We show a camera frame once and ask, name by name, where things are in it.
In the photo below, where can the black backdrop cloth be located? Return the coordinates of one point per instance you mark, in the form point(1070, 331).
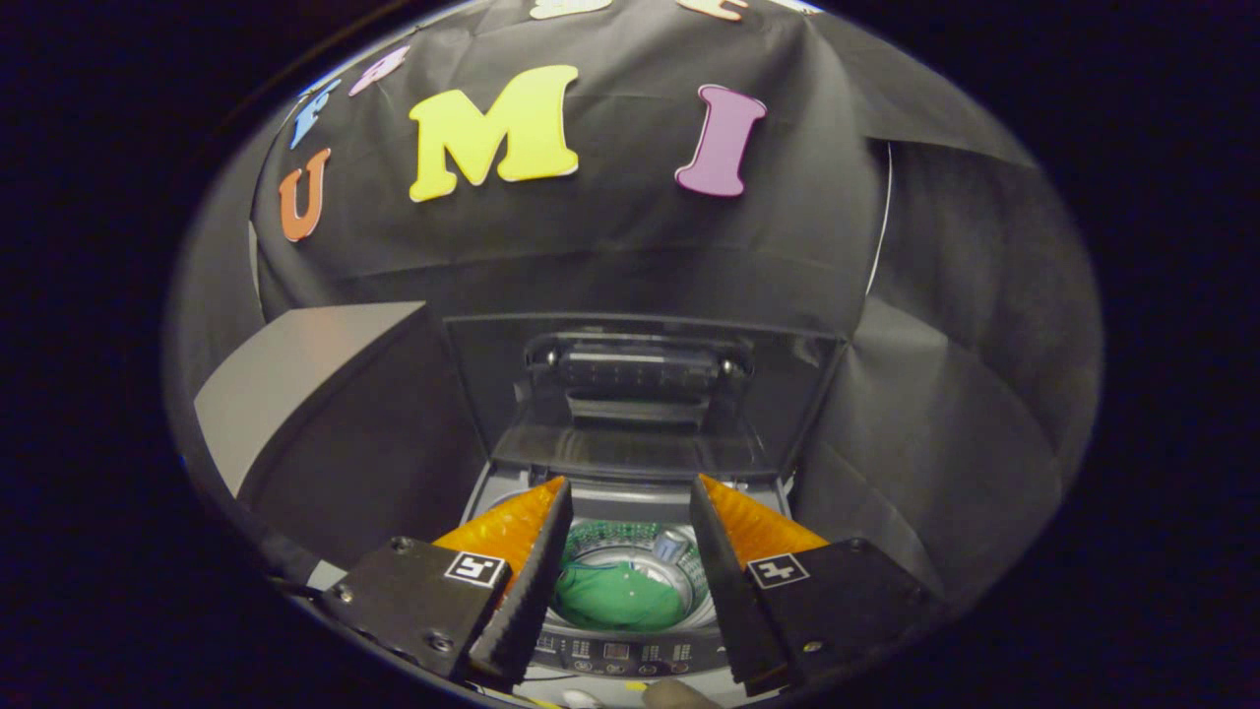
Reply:
point(630, 236)

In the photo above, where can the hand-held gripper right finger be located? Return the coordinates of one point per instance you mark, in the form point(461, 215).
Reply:
point(719, 581)

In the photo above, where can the green polo shirt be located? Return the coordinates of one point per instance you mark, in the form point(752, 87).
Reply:
point(615, 596)

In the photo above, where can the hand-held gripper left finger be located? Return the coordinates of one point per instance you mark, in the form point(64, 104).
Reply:
point(536, 581)

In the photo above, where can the grey washing machine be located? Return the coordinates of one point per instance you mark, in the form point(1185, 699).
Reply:
point(630, 655)

